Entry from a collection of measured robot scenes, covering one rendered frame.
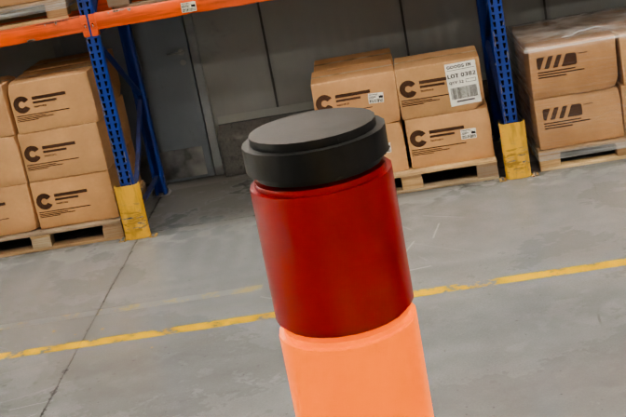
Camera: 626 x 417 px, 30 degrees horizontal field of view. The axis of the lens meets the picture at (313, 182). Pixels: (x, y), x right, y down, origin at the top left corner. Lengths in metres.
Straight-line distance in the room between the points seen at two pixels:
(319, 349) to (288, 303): 0.02
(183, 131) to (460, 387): 4.71
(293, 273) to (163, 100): 9.07
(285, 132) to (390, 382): 0.09
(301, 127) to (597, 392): 4.83
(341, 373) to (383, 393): 0.02
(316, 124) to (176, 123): 9.09
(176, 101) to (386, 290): 9.06
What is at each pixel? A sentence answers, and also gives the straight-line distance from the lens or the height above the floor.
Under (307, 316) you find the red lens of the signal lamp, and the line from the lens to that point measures 0.40.
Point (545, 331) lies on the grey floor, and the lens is 5.79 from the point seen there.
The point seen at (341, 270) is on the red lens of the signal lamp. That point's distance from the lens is 0.39.
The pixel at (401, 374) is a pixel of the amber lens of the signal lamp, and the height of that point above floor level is 2.25.
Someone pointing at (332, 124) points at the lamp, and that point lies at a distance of 0.39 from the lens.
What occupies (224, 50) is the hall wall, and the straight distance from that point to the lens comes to 9.37.
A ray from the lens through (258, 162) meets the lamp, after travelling 0.39.
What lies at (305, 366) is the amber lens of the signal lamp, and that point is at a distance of 0.41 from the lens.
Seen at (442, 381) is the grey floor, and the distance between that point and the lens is 5.45.
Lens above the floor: 2.43
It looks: 16 degrees down
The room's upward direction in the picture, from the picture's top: 11 degrees counter-clockwise
